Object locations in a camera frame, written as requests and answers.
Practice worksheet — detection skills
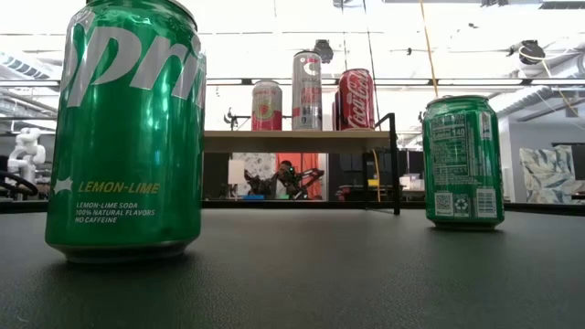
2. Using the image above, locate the orange panel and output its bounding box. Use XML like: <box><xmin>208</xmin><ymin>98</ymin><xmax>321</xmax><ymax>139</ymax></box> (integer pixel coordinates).
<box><xmin>275</xmin><ymin>152</ymin><xmax>324</xmax><ymax>201</ymax></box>

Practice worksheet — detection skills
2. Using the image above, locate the black table mat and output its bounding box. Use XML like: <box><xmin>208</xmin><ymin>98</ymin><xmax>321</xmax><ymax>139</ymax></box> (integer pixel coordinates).
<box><xmin>0</xmin><ymin>207</ymin><xmax>585</xmax><ymax>329</ymax></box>

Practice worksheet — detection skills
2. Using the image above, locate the black aluminium table frame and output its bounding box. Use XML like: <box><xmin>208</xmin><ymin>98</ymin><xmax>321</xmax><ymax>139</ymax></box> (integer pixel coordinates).
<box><xmin>0</xmin><ymin>198</ymin><xmax>585</xmax><ymax>216</ymax></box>

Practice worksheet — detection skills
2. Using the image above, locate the leaf-patterned sofa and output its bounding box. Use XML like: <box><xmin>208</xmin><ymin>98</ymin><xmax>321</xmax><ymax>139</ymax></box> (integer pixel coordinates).
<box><xmin>519</xmin><ymin>144</ymin><xmax>585</xmax><ymax>206</ymax></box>

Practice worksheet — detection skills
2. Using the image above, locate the floral patterned panel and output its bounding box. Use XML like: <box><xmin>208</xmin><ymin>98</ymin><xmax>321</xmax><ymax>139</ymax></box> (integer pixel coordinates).
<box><xmin>244</xmin><ymin>152</ymin><xmax>278</xmax><ymax>198</ymax></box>

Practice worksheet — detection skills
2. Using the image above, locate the green Sprite can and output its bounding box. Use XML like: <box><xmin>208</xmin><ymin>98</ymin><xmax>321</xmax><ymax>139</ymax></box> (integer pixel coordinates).
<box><xmin>44</xmin><ymin>0</ymin><xmax>207</xmax><ymax>265</ymax></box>
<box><xmin>422</xmin><ymin>94</ymin><xmax>505</xmax><ymax>231</ymax></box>

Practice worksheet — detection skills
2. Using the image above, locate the black partition panel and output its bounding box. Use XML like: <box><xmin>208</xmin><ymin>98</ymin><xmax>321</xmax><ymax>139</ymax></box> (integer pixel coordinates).
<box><xmin>399</xmin><ymin>149</ymin><xmax>426</xmax><ymax>177</ymax></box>

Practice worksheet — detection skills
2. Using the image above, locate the white Celsius can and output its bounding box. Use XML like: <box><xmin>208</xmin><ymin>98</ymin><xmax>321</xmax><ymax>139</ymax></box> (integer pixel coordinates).
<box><xmin>292</xmin><ymin>49</ymin><xmax>324</xmax><ymax>132</ymax></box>

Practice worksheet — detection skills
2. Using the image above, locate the person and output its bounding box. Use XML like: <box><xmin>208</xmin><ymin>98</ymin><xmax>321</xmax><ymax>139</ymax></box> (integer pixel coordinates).
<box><xmin>269</xmin><ymin>159</ymin><xmax>303</xmax><ymax>201</ymax></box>

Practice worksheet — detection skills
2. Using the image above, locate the white storage box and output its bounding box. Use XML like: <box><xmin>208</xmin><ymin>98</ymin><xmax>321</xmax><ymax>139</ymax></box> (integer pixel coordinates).
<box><xmin>399</xmin><ymin>173</ymin><xmax>425</xmax><ymax>191</ymax></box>

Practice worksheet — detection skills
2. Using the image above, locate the wooden shelf with black legs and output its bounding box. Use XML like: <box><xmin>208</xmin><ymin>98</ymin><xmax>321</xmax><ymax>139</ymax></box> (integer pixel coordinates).
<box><xmin>202</xmin><ymin>112</ymin><xmax>402</xmax><ymax>217</ymax></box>

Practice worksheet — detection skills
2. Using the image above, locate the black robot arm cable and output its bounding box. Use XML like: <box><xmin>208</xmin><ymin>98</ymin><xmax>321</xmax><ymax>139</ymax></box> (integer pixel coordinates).
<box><xmin>0</xmin><ymin>171</ymin><xmax>40</xmax><ymax>198</ymax></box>

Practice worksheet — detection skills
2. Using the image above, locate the silver and pink seltzer can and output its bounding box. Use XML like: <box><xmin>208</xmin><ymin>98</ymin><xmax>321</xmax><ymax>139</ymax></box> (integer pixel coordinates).
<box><xmin>250</xmin><ymin>80</ymin><xmax>283</xmax><ymax>132</ymax></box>

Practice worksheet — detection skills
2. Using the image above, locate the black bar stand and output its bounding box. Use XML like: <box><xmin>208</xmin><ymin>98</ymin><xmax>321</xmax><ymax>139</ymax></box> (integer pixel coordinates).
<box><xmin>223</xmin><ymin>109</ymin><xmax>255</xmax><ymax>132</ymax></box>

